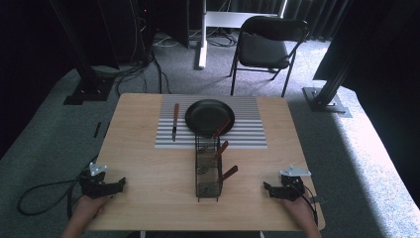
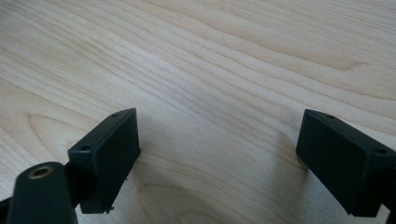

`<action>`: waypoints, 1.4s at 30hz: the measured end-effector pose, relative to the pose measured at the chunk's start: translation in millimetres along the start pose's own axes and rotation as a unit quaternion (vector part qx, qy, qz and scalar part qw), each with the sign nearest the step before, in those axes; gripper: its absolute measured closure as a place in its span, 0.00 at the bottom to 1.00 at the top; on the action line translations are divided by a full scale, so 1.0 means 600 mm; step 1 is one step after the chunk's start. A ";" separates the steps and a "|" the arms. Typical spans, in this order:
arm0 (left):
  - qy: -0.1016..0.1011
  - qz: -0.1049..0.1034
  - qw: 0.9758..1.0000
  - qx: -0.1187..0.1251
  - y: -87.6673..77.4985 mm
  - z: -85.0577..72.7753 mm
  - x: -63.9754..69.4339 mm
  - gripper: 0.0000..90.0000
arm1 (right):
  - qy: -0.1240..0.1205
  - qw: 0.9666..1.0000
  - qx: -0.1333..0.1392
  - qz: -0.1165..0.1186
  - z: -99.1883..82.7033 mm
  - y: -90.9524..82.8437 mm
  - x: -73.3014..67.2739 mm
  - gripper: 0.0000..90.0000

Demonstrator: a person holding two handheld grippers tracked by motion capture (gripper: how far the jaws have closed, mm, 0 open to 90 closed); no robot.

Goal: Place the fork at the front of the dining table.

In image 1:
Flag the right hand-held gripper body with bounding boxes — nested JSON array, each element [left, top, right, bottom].
[[271, 165, 313, 202]]

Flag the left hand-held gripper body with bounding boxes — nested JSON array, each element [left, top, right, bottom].
[[78, 162, 116, 200]]

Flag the person's left hand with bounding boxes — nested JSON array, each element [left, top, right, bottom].
[[74, 193, 111, 222]]

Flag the person's right hand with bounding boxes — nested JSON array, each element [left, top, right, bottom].
[[282, 196, 315, 227]]

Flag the grey striped placemat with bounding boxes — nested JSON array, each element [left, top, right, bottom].
[[155, 94, 268, 150]]

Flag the black round plate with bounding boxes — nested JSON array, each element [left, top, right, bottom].
[[184, 98, 237, 138]]

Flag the black metal stand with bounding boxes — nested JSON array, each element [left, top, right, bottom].
[[49, 0, 116, 107], [302, 49, 354, 119]]

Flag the black folding chair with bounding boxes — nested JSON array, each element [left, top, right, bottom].
[[229, 15, 311, 98]]

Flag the dark curtain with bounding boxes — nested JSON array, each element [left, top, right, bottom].
[[312, 0, 420, 209]]

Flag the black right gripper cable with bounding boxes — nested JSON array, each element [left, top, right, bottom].
[[290, 183, 320, 228]]

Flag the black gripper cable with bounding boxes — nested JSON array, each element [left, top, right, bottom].
[[16, 154, 100, 220], [290, 183, 320, 228]]

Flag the wooden-handled spoon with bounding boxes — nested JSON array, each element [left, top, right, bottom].
[[199, 165, 239, 196], [197, 140, 230, 176]]

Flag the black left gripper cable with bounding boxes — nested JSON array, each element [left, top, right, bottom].
[[16, 154, 100, 220]]

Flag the black wire cutlery caddy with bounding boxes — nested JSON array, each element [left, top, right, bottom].
[[194, 133, 224, 203]]

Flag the wooden-handled fork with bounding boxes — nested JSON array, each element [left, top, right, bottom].
[[197, 116, 233, 154]]

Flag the wooden-handled table knife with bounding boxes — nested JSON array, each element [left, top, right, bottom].
[[170, 102, 180, 143]]

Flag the black floor cables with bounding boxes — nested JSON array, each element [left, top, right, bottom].
[[92, 0, 239, 97]]

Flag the white desk frame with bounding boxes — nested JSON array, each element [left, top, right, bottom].
[[197, 0, 289, 70]]

